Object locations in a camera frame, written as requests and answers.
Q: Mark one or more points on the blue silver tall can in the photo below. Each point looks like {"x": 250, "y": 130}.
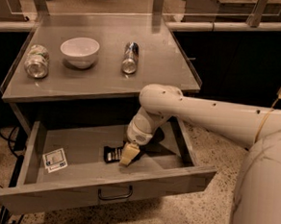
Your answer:
{"x": 131, "y": 58}

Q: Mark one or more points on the white ceramic bowl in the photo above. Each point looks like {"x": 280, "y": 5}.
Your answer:
{"x": 81, "y": 52}

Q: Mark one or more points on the grey metal counter cabinet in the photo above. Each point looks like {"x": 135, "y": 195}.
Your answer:
{"x": 160, "y": 60}

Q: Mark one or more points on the white fiducial tag card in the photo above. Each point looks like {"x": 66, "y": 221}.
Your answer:
{"x": 54, "y": 160}

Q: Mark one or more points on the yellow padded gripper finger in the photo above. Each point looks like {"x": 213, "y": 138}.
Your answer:
{"x": 129, "y": 152}

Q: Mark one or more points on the grey open top drawer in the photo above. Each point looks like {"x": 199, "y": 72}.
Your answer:
{"x": 166, "y": 167}

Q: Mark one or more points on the black drawer handle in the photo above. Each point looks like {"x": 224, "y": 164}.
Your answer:
{"x": 115, "y": 193}

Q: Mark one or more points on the green crushed soda can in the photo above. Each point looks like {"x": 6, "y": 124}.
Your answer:
{"x": 36, "y": 64}

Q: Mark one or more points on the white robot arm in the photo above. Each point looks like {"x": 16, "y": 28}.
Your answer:
{"x": 257, "y": 195}

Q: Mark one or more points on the white gripper base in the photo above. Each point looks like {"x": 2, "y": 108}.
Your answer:
{"x": 138, "y": 136}

